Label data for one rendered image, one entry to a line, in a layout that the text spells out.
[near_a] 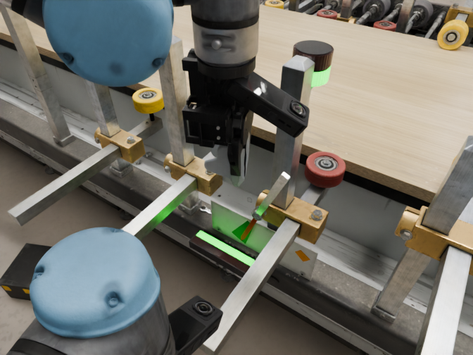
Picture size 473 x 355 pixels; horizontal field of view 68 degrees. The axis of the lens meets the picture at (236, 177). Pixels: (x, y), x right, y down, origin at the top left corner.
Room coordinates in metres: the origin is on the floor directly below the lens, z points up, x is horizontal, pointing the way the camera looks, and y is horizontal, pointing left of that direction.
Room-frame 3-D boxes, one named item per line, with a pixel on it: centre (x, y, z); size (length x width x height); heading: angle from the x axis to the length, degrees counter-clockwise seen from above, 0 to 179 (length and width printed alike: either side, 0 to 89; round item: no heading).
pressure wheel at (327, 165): (0.54, -0.18, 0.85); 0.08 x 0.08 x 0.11
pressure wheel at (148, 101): (0.82, 0.23, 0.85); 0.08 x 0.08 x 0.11
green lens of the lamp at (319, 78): (0.51, -0.11, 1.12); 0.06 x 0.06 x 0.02
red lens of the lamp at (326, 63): (0.51, -0.11, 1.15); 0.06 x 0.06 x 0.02
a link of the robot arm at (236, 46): (0.40, 0.01, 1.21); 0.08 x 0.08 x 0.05
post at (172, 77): (0.61, 0.12, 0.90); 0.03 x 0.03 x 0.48; 56
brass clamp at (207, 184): (0.60, 0.10, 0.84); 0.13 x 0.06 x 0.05; 56
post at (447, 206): (0.33, -0.30, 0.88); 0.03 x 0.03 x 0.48; 56
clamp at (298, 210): (0.46, -0.11, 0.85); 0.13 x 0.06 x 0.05; 56
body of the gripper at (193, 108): (0.41, 0.02, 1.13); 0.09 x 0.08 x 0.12; 76
